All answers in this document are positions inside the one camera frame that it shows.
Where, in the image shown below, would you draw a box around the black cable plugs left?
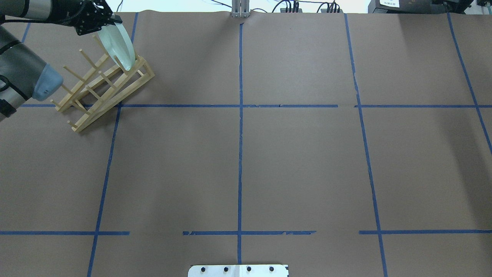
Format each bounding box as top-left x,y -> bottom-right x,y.
272,0 -> 302,13

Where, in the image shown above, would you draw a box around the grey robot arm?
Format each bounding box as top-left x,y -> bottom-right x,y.
0,0 -> 122,120

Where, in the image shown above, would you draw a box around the black cable plugs right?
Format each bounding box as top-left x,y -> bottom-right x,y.
316,0 -> 343,13

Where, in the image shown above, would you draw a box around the wooden dish rack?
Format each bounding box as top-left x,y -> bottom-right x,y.
50,49 -> 155,133

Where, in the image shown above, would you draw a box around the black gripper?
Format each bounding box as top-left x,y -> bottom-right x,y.
73,0 -> 123,36

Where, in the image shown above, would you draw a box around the black cable plugs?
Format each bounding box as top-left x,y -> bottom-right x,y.
316,0 -> 343,13
272,0 -> 302,13

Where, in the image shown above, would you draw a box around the white metal mounting plate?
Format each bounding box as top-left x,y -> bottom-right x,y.
188,264 -> 289,277

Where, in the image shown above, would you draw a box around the pale green plate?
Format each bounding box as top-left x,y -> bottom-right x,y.
97,23 -> 136,71

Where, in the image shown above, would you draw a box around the aluminium profile post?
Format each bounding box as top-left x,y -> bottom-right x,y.
231,0 -> 251,18

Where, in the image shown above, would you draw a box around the black device with label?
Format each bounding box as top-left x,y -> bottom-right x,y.
367,0 -> 473,14

